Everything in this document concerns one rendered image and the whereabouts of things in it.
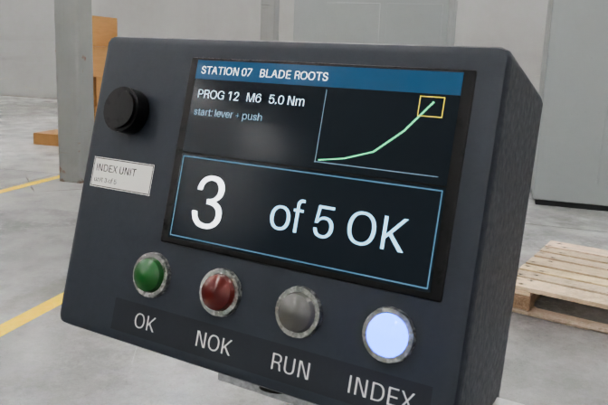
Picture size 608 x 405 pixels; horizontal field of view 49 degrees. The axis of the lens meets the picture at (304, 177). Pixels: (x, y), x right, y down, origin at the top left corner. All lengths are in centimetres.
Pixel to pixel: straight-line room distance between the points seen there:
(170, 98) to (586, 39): 575
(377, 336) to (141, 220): 17
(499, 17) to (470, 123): 1241
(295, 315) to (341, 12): 756
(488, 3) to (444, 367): 1248
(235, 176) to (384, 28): 740
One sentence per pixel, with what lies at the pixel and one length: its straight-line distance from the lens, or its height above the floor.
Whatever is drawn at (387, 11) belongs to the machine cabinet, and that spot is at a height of 174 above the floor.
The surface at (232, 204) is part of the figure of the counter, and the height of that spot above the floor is 116.
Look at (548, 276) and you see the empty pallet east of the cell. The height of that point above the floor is 14.
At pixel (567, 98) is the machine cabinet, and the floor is 95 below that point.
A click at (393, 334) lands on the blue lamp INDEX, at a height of 112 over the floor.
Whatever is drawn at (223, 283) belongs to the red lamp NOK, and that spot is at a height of 112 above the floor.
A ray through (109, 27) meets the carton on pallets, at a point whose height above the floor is 147.
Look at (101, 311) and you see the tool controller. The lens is 43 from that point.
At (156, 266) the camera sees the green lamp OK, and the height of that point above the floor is 112.
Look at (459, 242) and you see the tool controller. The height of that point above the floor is 116.
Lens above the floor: 125
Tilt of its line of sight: 11 degrees down
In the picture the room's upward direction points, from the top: 2 degrees clockwise
